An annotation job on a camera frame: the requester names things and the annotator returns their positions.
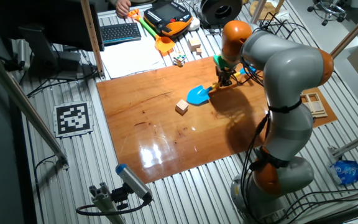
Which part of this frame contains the black computer keyboard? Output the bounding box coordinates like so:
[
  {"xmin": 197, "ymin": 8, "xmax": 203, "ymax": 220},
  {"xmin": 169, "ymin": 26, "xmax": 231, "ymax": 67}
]
[{"xmin": 99, "ymin": 22, "xmax": 142, "ymax": 46}]

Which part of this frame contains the black camera cable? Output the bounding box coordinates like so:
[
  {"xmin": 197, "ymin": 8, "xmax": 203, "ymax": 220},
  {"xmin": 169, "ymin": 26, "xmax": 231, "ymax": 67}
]
[{"xmin": 75, "ymin": 194, "xmax": 151, "ymax": 217}]

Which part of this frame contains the small light wooden cube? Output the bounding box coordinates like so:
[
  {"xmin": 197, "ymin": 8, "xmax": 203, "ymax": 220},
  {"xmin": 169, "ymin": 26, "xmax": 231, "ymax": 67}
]
[{"xmin": 175, "ymin": 99, "xmax": 190, "ymax": 115}]

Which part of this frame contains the grey depth camera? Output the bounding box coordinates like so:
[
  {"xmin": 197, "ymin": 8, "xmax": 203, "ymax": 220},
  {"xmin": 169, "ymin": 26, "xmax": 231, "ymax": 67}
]
[{"xmin": 115, "ymin": 164, "xmax": 154, "ymax": 203}]

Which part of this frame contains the white paper stack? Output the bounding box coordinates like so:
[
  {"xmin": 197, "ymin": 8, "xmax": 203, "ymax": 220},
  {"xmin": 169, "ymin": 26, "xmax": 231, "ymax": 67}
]
[{"xmin": 99, "ymin": 40, "xmax": 167, "ymax": 79}]

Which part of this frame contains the light wooden stool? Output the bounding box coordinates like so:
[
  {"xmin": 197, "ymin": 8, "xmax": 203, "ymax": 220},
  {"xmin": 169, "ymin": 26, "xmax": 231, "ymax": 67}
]
[{"xmin": 249, "ymin": 0, "xmax": 287, "ymax": 20}]

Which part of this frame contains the Rubik's cube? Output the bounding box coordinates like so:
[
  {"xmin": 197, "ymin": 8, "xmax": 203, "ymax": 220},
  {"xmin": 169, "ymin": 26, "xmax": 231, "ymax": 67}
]
[{"xmin": 172, "ymin": 52, "xmax": 188, "ymax": 67}]

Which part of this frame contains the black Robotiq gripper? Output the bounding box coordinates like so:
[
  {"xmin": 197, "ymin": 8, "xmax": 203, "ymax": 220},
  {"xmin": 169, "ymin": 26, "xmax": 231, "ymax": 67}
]
[{"xmin": 216, "ymin": 68, "xmax": 234, "ymax": 88}]

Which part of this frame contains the blue yellow toy shovel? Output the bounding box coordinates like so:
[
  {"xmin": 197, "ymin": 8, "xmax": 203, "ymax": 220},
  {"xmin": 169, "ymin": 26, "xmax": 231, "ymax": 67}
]
[{"xmin": 186, "ymin": 65, "xmax": 257, "ymax": 106}]

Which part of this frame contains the office chair base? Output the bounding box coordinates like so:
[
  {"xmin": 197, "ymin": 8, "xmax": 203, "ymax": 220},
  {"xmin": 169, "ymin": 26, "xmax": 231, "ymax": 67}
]
[{"xmin": 306, "ymin": 0, "xmax": 348, "ymax": 27}]

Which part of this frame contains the orange green toy shovel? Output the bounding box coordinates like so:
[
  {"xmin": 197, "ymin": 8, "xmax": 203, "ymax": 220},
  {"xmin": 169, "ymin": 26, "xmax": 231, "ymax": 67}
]
[{"xmin": 127, "ymin": 8, "xmax": 176, "ymax": 54}]

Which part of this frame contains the aluminium frame post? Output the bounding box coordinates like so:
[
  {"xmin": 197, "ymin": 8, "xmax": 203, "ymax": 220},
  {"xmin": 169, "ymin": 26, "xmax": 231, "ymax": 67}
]
[
  {"xmin": 328, "ymin": 126, "xmax": 358, "ymax": 159},
  {"xmin": 330, "ymin": 2, "xmax": 358, "ymax": 59},
  {"xmin": 0, "ymin": 43, "xmax": 70, "ymax": 170},
  {"xmin": 80, "ymin": 0, "xmax": 106, "ymax": 80},
  {"xmin": 249, "ymin": 0, "xmax": 267, "ymax": 24}
]

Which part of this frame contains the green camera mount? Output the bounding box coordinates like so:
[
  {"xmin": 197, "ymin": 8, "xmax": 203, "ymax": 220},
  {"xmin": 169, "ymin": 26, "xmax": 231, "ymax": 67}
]
[{"xmin": 213, "ymin": 54, "xmax": 230, "ymax": 71}]

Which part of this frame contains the large wooden block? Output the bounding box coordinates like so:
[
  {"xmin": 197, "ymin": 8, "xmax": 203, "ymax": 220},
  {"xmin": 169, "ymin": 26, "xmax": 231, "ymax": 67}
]
[{"xmin": 187, "ymin": 37, "xmax": 202, "ymax": 52}]

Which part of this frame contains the black orange teach pendant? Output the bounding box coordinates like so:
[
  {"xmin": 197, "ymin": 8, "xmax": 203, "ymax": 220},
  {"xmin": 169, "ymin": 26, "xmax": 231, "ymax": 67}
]
[{"xmin": 143, "ymin": 1, "xmax": 194, "ymax": 37}]

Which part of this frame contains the person's bare hand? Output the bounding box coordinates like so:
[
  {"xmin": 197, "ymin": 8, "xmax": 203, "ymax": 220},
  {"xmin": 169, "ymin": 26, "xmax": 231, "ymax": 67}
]
[{"xmin": 115, "ymin": 0, "xmax": 132, "ymax": 19}]

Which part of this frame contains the grey aluminium camera bracket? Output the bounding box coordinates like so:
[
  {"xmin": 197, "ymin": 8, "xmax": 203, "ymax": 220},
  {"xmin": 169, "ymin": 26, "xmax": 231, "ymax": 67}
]
[{"xmin": 88, "ymin": 182, "xmax": 129, "ymax": 224}]

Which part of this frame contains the black white marker tag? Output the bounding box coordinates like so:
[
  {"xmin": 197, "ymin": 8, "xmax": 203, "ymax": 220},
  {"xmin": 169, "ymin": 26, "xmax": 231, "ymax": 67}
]
[{"xmin": 53, "ymin": 101, "xmax": 95, "ymax": 139}]

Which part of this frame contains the brown wooden board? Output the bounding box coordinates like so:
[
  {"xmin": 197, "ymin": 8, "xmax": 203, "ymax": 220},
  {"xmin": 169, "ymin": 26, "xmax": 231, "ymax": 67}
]
[{"xmin": 96, "ymin": 55, "xmax": 339, "ymax": 184}]

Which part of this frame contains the wooden window frame model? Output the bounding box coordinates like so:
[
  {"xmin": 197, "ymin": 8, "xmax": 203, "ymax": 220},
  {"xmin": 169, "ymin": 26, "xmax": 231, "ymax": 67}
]
[{"xmin": 300, "ymin": 92, "xmax": 328, "ymax": 119}]

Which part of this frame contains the black computer monitor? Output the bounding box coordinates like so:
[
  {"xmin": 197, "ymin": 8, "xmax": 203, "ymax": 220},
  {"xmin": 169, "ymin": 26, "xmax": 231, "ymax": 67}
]
[{"xmin": 9, "ymin": 0, "xmax": 105, "ymax": 80}]

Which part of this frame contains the blue plastic bag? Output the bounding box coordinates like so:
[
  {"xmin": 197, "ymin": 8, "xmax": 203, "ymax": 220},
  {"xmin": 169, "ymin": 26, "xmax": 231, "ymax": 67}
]
[{"xmin": 329, "ymin": 160, "xmax": 358, "ymax": 186}]

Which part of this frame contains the black round spool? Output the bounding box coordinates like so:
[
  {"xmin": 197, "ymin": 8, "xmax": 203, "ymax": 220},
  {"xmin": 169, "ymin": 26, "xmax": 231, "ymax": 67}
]
[{"xmin": 200, "ymin": 0, "xmax": 244, "ymax": 27}]

